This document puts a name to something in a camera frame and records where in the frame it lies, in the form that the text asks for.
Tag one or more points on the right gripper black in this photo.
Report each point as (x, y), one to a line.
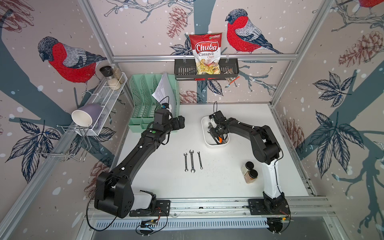
(213, 134)

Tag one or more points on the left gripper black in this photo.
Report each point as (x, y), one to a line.
(177, 125)

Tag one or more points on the small silver wrench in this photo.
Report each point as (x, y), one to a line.
(186, 162)

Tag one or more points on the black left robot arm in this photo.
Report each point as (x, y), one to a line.
(114, 194)

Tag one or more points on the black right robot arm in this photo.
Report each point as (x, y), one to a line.
(265, 149)

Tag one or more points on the white plastic storage box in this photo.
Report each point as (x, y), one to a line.
(209, 140)

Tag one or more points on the white paper stack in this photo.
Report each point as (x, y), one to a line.
(164, 94)

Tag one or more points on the black lid spice jar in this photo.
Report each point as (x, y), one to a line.
(247, 167)
(112, 81)

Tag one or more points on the green plastic file organizer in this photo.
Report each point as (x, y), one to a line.
(142, 87)

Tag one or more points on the spice jar brown powder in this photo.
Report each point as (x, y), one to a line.
(251, 176)

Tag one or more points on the red cassava chips bag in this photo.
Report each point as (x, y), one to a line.
(207, 53)

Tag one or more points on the clear glass jar on shelf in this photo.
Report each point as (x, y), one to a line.
(117, 73)

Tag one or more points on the purple white cup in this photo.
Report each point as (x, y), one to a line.
(87, 115)

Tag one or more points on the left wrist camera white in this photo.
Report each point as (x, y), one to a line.
(166, 106)

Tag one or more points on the black wire wall basket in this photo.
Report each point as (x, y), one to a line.
(186, 70)

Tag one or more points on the white wire wall shelf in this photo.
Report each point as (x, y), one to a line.
(106, 98)

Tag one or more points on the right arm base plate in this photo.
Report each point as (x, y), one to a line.
(256, 207)

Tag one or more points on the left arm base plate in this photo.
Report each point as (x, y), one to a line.
(162, 207)

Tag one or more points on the wire cup holder rack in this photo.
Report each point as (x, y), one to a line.
(65, 143)

